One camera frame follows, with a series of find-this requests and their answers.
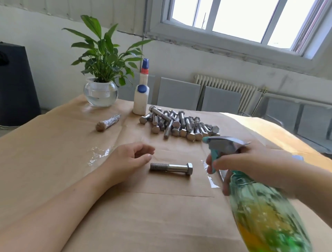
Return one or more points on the grey chair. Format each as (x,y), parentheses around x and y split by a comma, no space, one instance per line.
(128,89)
(222,101)
(317,127)
(282,117)
(179,94)

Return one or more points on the green spray bottle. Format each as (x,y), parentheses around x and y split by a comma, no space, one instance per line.
(264,218)

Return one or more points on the person's right forearm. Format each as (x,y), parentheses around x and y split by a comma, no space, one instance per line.
(314,189)

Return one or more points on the person's left hand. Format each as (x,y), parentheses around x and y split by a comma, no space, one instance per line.
(127,161)

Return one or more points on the large brown paper table cover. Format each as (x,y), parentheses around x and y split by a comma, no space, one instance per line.
(52,150)

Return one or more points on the white framed window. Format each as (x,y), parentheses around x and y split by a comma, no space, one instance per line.
(244,21)

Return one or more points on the person's right hand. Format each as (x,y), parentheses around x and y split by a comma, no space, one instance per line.
(259,163)

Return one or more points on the round glass vase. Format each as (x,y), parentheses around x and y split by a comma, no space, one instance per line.
(100,94)

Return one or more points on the white vertical blind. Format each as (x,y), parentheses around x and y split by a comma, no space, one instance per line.
(67,8)

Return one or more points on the white radiator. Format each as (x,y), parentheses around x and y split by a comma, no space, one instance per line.
(225,85)

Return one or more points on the white glue bottle blue cap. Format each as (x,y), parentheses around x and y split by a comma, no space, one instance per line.
(140,98)

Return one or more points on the clear cling film sheet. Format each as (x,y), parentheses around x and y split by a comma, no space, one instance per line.
(98,154)

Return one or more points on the pile of steel bolts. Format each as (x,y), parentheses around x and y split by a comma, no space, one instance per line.
(179,124)

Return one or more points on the person's left forearm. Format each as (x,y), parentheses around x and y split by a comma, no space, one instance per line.
(49,218)

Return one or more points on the grey hex bolt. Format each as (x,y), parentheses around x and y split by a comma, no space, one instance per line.
(171,167)

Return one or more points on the green leafy plant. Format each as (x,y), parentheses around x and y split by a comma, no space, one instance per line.
(103,49)

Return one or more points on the black trash bin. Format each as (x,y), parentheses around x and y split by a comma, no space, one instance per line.
(18,85)

